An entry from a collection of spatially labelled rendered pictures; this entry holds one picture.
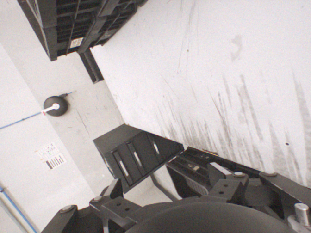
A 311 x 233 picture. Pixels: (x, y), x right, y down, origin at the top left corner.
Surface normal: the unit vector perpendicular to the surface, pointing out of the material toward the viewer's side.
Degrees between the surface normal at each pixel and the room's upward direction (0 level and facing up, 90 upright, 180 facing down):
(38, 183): 90
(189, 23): 0
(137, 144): 90
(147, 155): 90
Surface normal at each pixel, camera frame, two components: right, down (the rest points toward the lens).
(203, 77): -0.80, 0.45
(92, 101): 0.48, 0.07
